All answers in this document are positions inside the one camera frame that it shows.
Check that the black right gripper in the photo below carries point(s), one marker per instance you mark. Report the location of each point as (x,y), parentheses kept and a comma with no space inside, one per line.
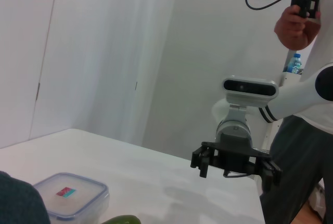
(234,153)

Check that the green cucumber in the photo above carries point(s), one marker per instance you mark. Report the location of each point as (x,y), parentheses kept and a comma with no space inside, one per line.
(122,220)

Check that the clear container with blue-rimmed lid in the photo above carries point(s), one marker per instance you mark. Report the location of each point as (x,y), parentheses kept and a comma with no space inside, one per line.
(70,198)

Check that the dark teal insulated lunch bag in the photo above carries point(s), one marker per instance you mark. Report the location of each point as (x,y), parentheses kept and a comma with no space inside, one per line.
(18,200)

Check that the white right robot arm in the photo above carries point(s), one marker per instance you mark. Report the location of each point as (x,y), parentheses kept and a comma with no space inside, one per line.
(294,96)

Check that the person's hand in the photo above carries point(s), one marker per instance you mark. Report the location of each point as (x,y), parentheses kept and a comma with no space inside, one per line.
(291,30)

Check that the person in white shirt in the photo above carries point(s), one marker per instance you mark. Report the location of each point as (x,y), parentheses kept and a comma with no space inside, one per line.
(299,156)

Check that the plastic water bottle blue label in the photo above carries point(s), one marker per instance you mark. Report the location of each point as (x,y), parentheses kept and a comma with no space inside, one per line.
(295,63)

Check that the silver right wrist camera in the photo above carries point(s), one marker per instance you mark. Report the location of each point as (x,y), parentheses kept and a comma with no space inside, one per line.
(249,87)

